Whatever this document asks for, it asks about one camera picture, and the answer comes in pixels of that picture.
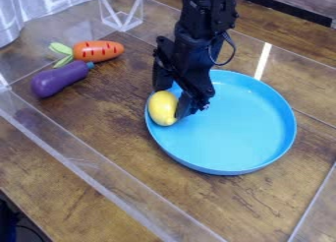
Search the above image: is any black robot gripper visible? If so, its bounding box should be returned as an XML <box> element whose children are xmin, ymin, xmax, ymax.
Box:
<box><xmin>151</xmin><ymin>25</ymin><xmax>234</xmax><ymax>119</ymax></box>

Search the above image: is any yellow toy lemon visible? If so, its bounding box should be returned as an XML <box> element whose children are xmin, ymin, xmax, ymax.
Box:
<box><xmin>147</xmin><ymin>91</ymin><xmax>177</xmax><ymax>126</ymax></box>

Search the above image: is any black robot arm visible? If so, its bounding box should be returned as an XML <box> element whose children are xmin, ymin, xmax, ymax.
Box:
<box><xmin>151</xmin><ymin>0</ymin><xmax>238</xmax><ymax>120</ymax></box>

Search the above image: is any blue round tray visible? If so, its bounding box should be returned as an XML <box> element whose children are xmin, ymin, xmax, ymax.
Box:
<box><xmin>145</xmin><ymin>70</ymin><xmax>295</xmax><ymax>175</ymax></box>

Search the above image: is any orange toy carrot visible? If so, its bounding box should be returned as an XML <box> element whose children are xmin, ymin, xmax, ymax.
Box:
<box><xmin>47</xmin><ymin>40</ymin><xmax>125</xmax><ymax>68</ymax></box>

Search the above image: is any purple toy eggplant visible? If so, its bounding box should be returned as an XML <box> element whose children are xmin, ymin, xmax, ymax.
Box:
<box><xmin>30</xmin><ymin>60</ymin><xmax>94</xmax><ymax>98</ymax></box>

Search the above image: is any black bar in background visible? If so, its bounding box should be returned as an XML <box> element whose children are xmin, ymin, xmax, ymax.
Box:
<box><xmin>243</xmin><ymin>0</ymin><xmax>333</xmax><ymax>28</ymax></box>

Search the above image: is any grey white curtain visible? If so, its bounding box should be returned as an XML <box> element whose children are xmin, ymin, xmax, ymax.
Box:
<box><xmin>0</xmin><ymin>0</ymin><xmax>90</xmax><ymax>48</ymax></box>

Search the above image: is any clear acrylic enclosure wall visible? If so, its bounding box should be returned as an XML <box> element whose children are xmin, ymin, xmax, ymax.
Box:
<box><xmin>0</xmin><ymin>0</ymin><xmax>336</xmax><ymax>242</ymax></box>

